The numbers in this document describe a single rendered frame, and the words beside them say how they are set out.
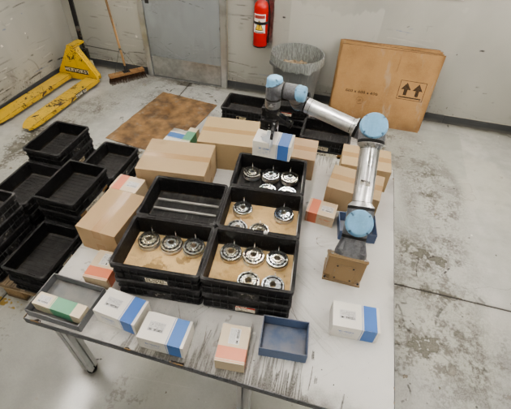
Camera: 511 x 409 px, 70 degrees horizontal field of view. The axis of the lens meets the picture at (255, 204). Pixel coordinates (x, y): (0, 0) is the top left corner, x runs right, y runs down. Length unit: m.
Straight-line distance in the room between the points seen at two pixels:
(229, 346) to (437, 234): 2.24
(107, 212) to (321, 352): 1.23
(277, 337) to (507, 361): 1.66
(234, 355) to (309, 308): 0.43
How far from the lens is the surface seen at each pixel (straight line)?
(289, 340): 1.69
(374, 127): 1.66
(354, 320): 1.70
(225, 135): 2.37
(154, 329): 1.64
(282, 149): 1.89
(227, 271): 1.71
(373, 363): 1.74
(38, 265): 2.73
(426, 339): 2.74
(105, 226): 1.95
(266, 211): 1.96
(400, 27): 4.38
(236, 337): 1.61
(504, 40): 4.58
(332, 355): 1.70
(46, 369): 2.64
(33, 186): 3.14
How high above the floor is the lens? 2.23
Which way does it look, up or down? 44 degrees down
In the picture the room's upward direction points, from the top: 3 degrees clockwise
